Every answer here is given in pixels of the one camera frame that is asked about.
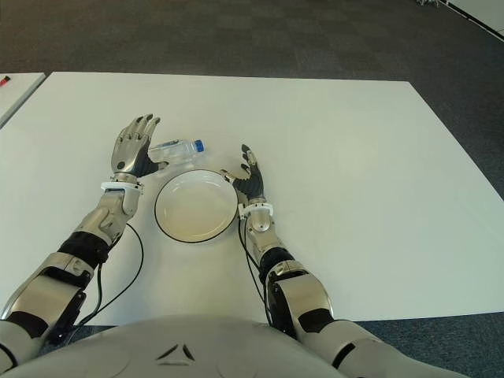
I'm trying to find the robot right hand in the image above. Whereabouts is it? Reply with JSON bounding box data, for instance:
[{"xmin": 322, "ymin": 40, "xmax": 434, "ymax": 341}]
[{"xmin": 220, "ymin": 143, "xmax": 265, "ymax": 204}]

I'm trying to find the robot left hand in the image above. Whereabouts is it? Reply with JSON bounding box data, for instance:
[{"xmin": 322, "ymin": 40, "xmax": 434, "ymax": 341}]
[{"xmin": 109, "ymin": 113, "xmax": 169, "ymax": 183}]

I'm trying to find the clear water bottle blue cap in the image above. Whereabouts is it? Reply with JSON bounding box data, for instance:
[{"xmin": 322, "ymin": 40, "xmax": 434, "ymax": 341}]
[{"xmin": 147, "ymin": 139, "xmax": 207, "ymax": 170}]

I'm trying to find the white plate black rim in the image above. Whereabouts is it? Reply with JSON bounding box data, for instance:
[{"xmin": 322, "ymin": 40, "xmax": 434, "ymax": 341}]
[{"xmin": 154, "ymin": 169, "xmax": 240, "ymax": 242}]

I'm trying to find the white side table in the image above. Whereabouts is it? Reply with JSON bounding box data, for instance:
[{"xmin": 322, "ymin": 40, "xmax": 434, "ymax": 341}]
[{"xmin": 0, "ymin": 72, "xmax": 47, "ymax": 129}]

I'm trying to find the grey robot torso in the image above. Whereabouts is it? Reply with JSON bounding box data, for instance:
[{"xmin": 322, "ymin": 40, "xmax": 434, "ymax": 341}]
[{"xmin": 0, "ymin": 313, "xmax": 347, "ymax": 378}]

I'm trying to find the white panel black edge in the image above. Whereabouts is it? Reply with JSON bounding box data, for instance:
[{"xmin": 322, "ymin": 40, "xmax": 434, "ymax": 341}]
[{"xmin": 448, "ymin": 0, "xmax": 504, "ymax": 43}]

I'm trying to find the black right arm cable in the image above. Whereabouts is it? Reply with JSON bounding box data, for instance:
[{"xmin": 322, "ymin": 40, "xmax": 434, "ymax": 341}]
[{"xmin": 237, "ymin": 214, "xmax": 276, "ymax": 328}]

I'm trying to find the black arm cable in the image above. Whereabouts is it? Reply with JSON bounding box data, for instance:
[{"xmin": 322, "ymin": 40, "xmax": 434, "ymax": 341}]
[
  {"xmin": 74, "ymin": 222, "xmax": 145, "ymax": 328},
  {"xmin": 237, "ymin": 214, "xmax": 276, "ymax": 328}
]

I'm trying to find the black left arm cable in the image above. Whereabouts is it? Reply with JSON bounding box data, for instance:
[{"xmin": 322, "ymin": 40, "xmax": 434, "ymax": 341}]
[{"xmin": 74, "ymin": 222, "xmax": 145, "ymax": 328}]

